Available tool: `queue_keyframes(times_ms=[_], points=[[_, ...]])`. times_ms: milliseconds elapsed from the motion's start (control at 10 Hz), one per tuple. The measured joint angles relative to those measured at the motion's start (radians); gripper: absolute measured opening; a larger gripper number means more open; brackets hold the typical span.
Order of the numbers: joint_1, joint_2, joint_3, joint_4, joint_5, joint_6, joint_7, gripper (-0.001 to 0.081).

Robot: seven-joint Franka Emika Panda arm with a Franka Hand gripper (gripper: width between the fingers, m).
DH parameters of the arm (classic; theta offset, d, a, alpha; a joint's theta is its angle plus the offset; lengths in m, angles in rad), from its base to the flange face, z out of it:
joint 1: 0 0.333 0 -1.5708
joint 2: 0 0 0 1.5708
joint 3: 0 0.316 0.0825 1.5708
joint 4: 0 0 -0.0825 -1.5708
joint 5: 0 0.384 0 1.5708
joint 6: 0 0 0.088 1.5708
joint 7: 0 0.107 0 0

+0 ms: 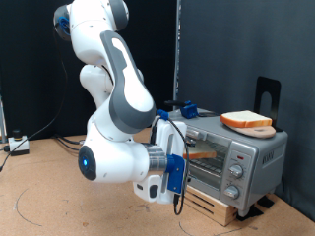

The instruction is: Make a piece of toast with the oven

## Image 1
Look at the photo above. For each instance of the black foam pad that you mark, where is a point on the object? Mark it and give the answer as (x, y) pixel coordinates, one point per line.
(249, 213)
(266, 201)

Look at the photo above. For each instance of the slatted wooden block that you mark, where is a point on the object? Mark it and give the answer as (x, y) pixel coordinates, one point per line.
(210, 203)

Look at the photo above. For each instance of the black metal bookend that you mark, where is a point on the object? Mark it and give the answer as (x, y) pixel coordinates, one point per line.
(262, 85)

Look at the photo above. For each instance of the silver toaster oven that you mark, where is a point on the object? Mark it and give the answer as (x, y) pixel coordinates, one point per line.
(249, 147)

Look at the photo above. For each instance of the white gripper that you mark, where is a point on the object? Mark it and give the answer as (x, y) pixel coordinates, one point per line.
(174, 137)

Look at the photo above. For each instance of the dark grey backdrop curtain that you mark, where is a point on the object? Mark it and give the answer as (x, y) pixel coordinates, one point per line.
(262, 39)

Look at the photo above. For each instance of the emergency stop button box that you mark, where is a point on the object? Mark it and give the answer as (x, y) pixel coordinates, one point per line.
(19, 146)

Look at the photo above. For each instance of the thin metal stand leg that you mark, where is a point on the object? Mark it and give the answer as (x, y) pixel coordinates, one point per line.
(2, 121)

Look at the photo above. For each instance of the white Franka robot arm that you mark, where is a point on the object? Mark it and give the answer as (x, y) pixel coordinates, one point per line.
(111, 157)

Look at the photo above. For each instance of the silver oven knob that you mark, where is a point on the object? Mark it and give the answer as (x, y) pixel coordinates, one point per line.
(235, 171)
(231, 192)

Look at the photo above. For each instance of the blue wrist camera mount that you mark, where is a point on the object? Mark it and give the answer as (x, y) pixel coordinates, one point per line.
(175, 173)

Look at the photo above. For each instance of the white bread slice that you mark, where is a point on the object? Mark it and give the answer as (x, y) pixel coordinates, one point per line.
(244, 118)
(203, 154)

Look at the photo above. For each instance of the grey metal pole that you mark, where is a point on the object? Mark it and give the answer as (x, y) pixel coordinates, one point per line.
(177, 49)

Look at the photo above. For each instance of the round wooden plate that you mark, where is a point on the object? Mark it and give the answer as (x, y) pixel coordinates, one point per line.
(259, 132)

